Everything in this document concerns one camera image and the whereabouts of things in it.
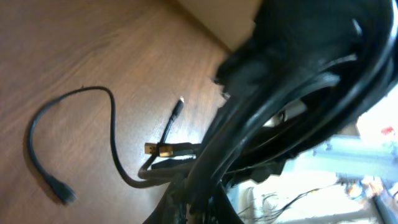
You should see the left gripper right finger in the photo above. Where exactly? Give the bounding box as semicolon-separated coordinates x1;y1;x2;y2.
205;184;244;224

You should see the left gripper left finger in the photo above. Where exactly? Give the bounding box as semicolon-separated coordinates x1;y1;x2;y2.
143;183;187;224

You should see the black usb cable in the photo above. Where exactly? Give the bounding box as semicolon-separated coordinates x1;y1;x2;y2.
138;0;398;215
138;96;200;181
27;86;187;205

